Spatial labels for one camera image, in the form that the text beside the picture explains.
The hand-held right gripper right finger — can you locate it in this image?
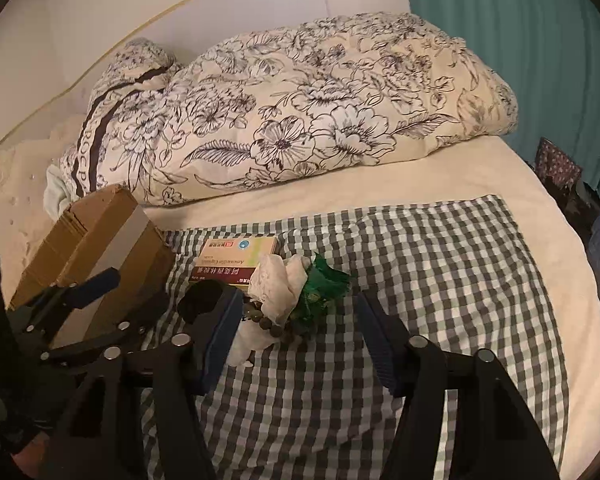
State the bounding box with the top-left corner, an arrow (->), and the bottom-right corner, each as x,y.
355,290 -> 563,480

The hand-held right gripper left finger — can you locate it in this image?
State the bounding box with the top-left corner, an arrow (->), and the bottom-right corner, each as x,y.
42,287 -> 246,480

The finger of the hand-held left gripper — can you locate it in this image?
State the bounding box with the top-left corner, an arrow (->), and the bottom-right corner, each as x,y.
30,267 -> 122,321
40,305 -> 181,366

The white wadded tissue pack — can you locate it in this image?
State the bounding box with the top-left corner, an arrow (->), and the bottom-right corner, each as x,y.
226,320 -> 281,366

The brown bead bracelet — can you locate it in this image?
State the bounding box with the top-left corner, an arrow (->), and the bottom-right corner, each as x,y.
242,297 -> 301,341

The brown cardboard box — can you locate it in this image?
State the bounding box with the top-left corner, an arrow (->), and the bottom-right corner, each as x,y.
7,185 -> 177,346

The white tissue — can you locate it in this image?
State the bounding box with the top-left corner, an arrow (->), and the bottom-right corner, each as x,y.
250,254 -> 313,323

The green plastic wrapper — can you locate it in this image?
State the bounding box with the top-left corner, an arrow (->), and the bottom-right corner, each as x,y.
297,254 -> 352,333

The red yellow medicine box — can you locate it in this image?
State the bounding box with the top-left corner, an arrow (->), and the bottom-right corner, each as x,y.
189,236 -> 281,288

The green checked cloth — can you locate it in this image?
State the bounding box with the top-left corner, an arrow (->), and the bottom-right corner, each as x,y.
145,194 -> 571,480

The light green cloth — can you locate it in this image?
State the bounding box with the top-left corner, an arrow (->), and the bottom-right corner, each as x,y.
45,162 -> 81,221

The cream tufted headboard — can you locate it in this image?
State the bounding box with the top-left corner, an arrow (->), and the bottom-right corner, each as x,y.
0,127 -> 88,306

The floral printed quilt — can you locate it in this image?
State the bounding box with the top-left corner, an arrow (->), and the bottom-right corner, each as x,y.
60,12 -> 521,208

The black bag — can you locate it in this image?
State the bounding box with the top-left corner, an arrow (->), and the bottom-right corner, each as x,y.
555,180 -> 600,241

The dotted dark bag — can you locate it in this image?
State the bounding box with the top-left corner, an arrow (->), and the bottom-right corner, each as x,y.
532,137 -> 583,191

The teal curtain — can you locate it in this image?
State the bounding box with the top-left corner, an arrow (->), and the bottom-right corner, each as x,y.
402,0 -> 600,196

